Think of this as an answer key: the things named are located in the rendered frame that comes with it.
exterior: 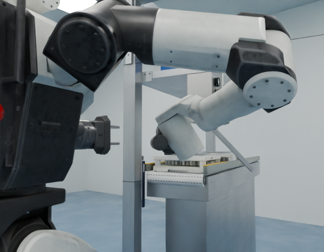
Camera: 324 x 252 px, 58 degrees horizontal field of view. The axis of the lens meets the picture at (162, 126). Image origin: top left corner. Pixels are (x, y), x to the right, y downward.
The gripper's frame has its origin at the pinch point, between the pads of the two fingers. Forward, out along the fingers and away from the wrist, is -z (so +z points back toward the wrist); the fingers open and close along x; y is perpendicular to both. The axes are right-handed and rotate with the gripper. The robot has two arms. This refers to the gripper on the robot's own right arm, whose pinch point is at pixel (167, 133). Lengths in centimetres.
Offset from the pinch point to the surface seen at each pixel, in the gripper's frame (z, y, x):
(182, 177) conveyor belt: -30.5, 9.1, 17.1
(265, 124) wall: -313, 174, -21
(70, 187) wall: -560, -152, 100
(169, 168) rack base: -38.5, 4.6, 14.3
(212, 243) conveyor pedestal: -45, 25, 49
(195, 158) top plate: -32.0, 15.1, 9.7
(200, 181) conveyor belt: -26.0, 15.8, 18.3
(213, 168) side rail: -32.0, 22.5, 14.0
